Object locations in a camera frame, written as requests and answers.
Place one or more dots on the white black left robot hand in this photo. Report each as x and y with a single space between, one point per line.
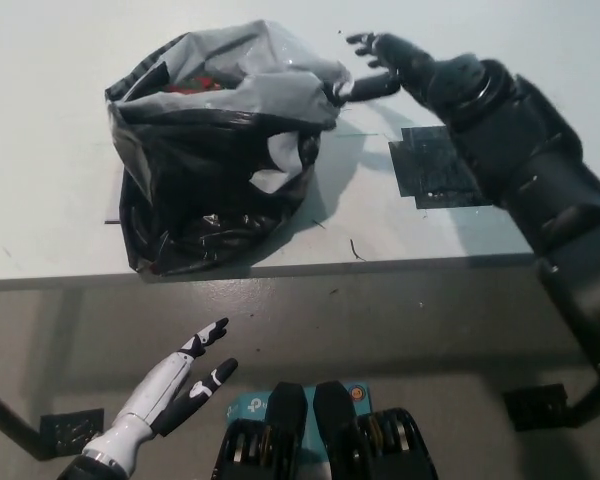
155 395

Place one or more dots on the black plastic bag grey inside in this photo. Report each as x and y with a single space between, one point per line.
190 175

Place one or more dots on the red green patterned garment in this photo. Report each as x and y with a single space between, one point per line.
200 82

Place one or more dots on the black ribbed robot body block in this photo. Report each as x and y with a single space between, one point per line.
280 440
345 440

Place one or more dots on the black tape patch on table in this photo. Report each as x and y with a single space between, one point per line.
425 165

